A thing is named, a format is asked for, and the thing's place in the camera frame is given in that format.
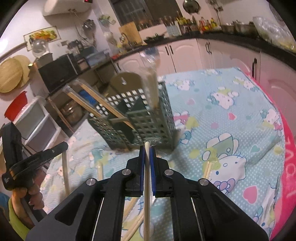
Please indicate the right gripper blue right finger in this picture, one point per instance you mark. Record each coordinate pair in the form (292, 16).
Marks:
(199, 210)

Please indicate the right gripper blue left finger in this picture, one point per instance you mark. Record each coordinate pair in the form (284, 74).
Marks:
(94, 210)

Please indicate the wooden chopstick pair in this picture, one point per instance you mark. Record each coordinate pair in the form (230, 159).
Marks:
(118, 120)
(148, 73)
(133, 216)
(148, 142)
(81, 101)
(65, 173)
(102, 100)

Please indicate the dark kitchen window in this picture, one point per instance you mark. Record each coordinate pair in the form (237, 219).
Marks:
(146, 12)

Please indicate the white plastic drawer unit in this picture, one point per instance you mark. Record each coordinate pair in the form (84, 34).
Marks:
(38, 129)

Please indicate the red plastic basin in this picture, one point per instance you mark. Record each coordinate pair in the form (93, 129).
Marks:
(16, 106)

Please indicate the hello kitty table cloth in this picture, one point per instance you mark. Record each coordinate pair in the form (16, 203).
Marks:
(220, 115)

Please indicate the stacked steel pots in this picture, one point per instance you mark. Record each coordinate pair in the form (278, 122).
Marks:
(72, 111)

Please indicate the pink love towel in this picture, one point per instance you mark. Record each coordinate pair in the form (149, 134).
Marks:
(286, 171)

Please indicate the blue canister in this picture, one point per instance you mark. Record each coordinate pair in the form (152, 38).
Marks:
(87, 97)

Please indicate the round bamboo tray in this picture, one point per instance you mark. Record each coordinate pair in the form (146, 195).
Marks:
(11, 74)

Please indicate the green plastic utensil basket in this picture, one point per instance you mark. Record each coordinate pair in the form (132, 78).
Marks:
(125, 94)

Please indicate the black microwave oven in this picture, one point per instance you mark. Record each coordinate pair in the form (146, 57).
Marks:
(58, 72)

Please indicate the white water heater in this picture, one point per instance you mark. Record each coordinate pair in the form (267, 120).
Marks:
(54, 7)

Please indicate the black wok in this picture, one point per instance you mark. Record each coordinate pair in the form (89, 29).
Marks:
(154, 39)

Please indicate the wooden cutting board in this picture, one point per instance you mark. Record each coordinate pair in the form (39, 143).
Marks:
(131, 32)

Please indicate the blue knife block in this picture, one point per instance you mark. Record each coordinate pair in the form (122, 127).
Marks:
(173, 30)

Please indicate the steel pot on counter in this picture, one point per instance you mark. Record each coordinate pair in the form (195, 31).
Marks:
(246, 29)

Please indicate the clear plastic bag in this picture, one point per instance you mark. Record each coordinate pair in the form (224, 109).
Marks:
(274, 34)

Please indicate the hanging pot lid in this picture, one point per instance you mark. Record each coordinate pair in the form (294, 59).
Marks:
(191, 6)

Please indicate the glass lid on wall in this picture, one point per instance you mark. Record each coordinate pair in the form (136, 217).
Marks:
(40, 47)

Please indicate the fruit picture frame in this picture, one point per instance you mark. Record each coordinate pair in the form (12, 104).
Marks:
(50, 34)

